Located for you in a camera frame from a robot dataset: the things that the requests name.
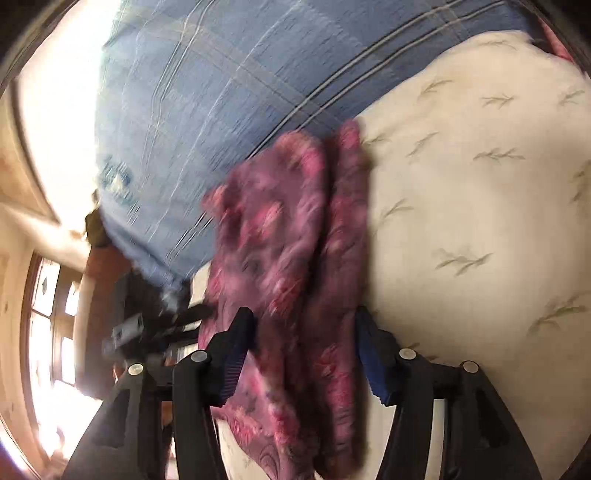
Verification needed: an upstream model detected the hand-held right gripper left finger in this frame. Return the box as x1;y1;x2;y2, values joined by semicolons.
62;306;257;480

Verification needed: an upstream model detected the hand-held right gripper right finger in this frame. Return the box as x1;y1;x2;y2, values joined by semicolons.
353;306;544;480

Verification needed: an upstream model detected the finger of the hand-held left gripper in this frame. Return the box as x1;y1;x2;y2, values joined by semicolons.
173;302;215;330

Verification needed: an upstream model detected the pink patterned garment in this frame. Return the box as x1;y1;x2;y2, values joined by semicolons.
196;119;372;480

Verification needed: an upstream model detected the window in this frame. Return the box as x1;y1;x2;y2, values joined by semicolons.
21;251;88;393

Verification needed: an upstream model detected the white leaf-print bedsheet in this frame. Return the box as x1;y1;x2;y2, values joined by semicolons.
189;30;591;480

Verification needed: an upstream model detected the blue plaid blanket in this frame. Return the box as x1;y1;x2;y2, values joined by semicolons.
92;0;536;291

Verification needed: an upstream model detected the pink cloth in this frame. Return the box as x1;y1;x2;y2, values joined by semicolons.
531;14;578;63

